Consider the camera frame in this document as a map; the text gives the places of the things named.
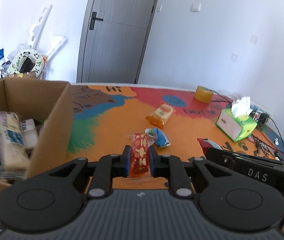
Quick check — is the red striped snack packet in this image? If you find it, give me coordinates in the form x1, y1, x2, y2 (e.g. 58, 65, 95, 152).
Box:
197, 137, 223, 153

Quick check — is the black power adapter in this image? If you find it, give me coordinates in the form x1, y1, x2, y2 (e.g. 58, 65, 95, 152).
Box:
253, 111, 270, 124

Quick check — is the blue snack packet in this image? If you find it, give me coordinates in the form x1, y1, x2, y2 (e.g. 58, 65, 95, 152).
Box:
145, 127, 171, 148

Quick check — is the cartoon printed table mat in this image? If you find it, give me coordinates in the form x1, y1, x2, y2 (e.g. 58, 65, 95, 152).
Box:
0, 84, 284, 240

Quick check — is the long white bread packet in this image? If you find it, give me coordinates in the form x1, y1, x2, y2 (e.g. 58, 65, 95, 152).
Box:
0, 112, 29, 170

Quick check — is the brown cardboard box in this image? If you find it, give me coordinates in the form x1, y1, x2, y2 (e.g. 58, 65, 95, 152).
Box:
0, 77, 72, 205

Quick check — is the clear tray of white cakes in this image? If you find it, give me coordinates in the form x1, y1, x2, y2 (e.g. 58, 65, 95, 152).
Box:
20, 119, 40, 149

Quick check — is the key bunch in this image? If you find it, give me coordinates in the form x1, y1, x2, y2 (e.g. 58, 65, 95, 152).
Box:
252, 135, 270, 150

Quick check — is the red orange patterned packet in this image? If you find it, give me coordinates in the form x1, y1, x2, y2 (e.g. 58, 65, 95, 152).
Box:
129, 133, 150, 174

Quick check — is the orange biscuit packet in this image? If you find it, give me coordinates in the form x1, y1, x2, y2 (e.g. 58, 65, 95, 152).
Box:
146, 104, 176, 127

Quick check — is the yellow tape roll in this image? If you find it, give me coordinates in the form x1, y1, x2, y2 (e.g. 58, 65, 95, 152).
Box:
194, 85, 213, 103

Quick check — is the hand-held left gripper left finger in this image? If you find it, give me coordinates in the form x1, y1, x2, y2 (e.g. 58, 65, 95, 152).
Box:
48, 145, 132, 198

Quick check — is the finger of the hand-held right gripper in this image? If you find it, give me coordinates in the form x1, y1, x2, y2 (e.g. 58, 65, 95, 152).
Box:
205, 147, 236, 173

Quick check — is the green tissue box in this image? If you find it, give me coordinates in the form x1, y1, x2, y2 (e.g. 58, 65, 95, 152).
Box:
215, 96, 258, 142

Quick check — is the panda print toilet seat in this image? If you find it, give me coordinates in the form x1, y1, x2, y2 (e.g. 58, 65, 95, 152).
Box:
8, 49, 45, 79

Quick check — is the grey door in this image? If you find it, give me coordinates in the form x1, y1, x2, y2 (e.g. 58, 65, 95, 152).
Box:
76, 0, 164, 84

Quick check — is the black door handle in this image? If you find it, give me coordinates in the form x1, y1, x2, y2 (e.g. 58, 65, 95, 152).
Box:
89, 12, 104, 30

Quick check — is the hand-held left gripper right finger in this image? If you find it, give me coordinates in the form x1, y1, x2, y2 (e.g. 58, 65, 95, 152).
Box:
148, 145, 230, 198

